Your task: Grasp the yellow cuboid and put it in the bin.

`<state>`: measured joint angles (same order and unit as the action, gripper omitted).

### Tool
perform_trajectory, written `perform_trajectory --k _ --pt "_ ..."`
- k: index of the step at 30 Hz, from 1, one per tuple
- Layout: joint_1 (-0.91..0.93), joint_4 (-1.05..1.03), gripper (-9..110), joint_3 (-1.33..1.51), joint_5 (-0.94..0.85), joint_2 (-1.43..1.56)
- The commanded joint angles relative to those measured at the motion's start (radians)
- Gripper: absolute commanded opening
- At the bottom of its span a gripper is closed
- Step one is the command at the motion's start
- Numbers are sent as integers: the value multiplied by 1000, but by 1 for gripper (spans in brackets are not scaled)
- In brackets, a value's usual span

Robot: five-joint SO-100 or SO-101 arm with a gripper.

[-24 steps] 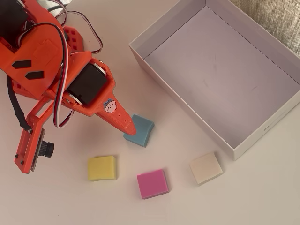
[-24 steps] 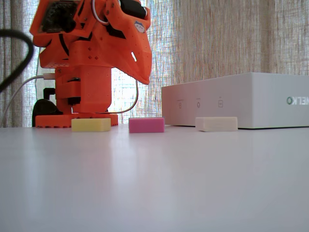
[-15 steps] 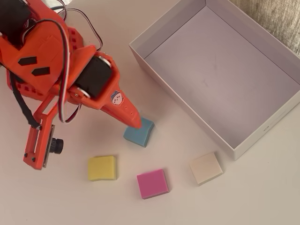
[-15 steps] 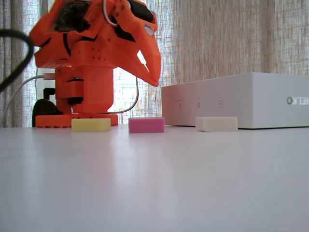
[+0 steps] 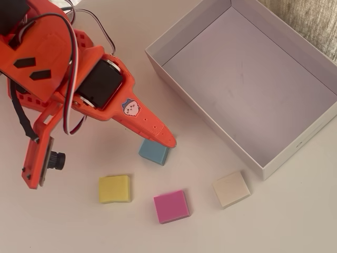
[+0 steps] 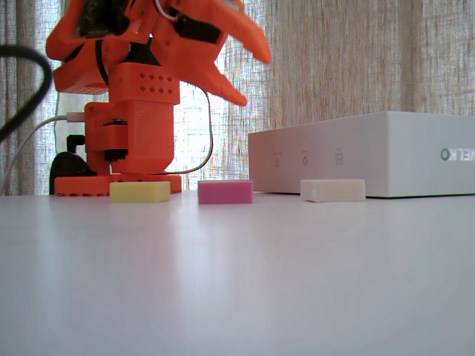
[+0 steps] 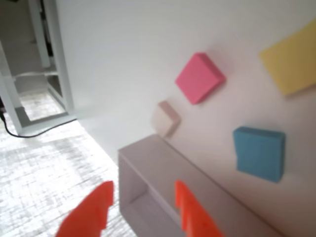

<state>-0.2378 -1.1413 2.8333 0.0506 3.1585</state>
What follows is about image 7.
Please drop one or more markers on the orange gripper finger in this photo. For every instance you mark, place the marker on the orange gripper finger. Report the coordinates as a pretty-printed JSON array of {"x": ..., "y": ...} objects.
[
  {"x": 195, "y": 214},
  {"x": 89, "y": 209}
]

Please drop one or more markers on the yellow foam cuboid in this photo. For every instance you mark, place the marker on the yellow foam cuboid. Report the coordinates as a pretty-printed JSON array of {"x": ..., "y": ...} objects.
[{"x": 291, "y": 64}]

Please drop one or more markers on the white cardboard bin box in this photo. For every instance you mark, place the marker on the white cardboard bin box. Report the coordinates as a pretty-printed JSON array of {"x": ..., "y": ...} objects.
[{"x": 158, "y": 158}]

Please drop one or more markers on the blue foam cuboid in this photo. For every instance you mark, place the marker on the blue foam cuboid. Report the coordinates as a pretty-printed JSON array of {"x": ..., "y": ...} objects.
[{"x": 259, "y": 153}]

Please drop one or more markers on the cream white foam cuboid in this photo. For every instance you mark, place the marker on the cream white foam cuboid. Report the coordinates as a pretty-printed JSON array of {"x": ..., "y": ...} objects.
[{"x": 165, "y": 121}]

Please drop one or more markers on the pink foam cuboid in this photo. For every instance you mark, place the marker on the pink foam cuboid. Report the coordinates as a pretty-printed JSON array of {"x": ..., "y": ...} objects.
[{"x": 197, "y": 79}]

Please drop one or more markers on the grey white woven rug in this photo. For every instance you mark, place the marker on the grey white woven rug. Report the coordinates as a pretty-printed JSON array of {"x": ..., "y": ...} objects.
[{"x": 37, "y": 172}]

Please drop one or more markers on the black power adapter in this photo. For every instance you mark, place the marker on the black power adapter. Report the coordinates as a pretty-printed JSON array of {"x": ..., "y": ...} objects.
[{"x": 1, "y": 106}]

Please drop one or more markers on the white furniture leg frame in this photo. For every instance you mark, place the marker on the white furniture leg frame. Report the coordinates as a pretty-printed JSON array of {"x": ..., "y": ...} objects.
[{"x": 61, "y": 74}]

